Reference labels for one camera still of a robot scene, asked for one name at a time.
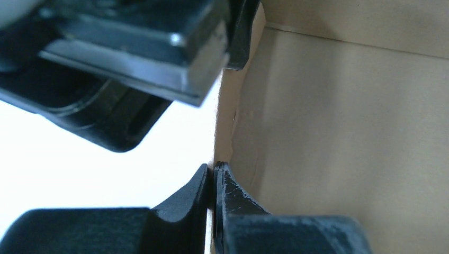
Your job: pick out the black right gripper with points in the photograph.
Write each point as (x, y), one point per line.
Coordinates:
(107, 70)

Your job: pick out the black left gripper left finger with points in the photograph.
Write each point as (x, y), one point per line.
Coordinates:
(177, 225)

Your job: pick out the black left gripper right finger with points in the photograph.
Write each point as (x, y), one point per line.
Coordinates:
(241, 225)

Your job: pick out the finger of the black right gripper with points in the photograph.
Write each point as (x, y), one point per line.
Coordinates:
(239, 30)

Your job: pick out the brown cardboard box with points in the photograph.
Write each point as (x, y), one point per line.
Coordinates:
(343, 109)

